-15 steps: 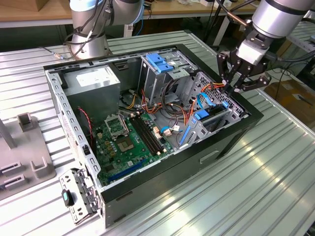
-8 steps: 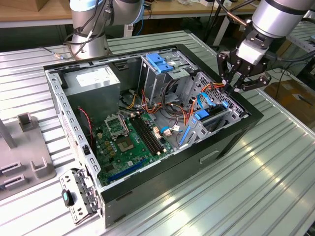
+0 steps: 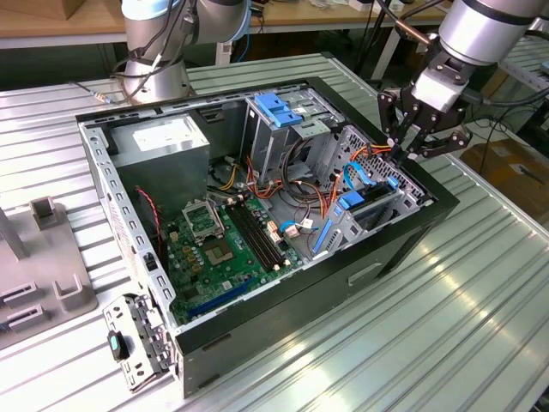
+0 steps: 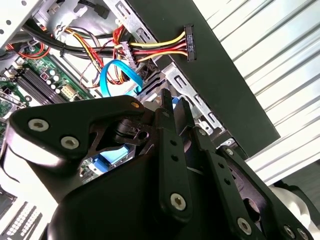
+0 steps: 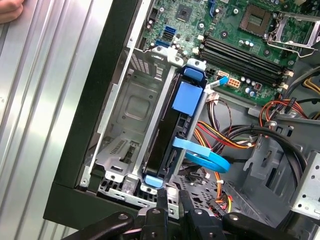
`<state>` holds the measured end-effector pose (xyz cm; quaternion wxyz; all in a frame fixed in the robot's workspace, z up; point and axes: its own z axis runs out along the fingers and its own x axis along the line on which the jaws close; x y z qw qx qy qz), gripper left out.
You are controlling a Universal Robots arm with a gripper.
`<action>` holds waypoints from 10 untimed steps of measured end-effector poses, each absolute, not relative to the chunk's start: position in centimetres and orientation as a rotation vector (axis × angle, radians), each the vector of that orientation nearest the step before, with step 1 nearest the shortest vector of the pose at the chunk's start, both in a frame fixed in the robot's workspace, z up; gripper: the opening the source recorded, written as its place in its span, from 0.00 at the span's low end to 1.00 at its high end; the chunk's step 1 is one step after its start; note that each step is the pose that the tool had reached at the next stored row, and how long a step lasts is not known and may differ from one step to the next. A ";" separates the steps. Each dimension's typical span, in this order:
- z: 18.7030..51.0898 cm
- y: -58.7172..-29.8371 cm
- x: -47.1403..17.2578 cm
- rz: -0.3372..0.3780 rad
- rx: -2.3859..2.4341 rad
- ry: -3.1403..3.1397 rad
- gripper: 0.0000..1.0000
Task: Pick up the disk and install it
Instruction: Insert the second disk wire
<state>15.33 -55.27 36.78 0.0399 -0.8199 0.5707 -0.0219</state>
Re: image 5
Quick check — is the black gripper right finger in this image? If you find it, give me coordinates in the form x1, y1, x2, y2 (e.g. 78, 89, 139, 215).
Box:
178, 189, 301, 240

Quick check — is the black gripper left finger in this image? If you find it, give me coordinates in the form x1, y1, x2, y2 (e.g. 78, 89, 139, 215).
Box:
61, 189, 169, 240

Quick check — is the blue data wire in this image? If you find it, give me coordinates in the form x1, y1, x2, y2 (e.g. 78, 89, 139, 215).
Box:
173, 136, 231, 174

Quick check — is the hard disk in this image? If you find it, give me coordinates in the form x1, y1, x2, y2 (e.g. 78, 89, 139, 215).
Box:
142, 66, 208, 188

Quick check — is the grey metal disk bay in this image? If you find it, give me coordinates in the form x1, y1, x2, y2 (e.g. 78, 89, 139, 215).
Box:
82, 46, 210, 201

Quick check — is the person bare hand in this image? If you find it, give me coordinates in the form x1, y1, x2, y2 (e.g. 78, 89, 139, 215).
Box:
0, 0, 25, 25

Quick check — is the grey metal drive cage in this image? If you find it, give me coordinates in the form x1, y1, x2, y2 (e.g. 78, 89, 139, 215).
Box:
243, 117, 320, 240

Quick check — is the orange board power connector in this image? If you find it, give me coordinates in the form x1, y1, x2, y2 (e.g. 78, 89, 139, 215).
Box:
227, 77, 241, 89

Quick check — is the black open PC case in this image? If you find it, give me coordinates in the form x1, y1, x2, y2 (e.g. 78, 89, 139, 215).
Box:
42, 0, 320, 240

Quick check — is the black RAM slot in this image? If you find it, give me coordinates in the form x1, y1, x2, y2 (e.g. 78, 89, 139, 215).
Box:
200, 51, 286, 88
204, 39, 292, 77
206, 34, 294, 72
202, 46, 288, 83

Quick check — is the wide blue board port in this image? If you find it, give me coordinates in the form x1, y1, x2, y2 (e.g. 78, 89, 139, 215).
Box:
156, 39, 174, 49

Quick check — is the metal socket cover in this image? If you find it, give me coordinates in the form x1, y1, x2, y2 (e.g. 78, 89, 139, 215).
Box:
266, 11, 320, 50

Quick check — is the metal locking lever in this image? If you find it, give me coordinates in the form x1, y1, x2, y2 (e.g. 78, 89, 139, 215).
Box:
266, 41, 316, 59

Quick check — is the green motherboard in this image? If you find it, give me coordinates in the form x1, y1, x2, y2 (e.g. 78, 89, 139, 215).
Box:
138, 0, 320, 107

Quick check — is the CPU socket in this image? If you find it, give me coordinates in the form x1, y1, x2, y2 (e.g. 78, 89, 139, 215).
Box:
238, 3, 273, 33

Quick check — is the black chipset chip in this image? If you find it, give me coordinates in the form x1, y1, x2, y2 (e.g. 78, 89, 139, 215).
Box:
176, 3, 193, 22

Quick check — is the orange power wire black plug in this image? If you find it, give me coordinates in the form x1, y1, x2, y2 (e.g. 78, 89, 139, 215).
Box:
206, 178, 235, 217

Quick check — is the red yellow wire bundle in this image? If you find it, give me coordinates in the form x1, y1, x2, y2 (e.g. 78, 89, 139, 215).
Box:
196, 121, 256, 151

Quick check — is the thick black cable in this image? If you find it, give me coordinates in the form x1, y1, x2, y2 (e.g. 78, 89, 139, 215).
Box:
219, 123, 308, 186

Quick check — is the white wire connector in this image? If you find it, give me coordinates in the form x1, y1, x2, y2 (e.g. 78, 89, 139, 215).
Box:
206, 91, 221, 103

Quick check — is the blue wire with white label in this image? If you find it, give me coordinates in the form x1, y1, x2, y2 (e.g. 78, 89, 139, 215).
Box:
206, 76, 230, 89

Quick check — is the orange red wire bundle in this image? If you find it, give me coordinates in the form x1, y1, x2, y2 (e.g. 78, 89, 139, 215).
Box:
258, 98, 310, 128

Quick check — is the yellow black wire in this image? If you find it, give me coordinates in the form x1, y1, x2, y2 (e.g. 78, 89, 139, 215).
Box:
287, 67, 320, 101

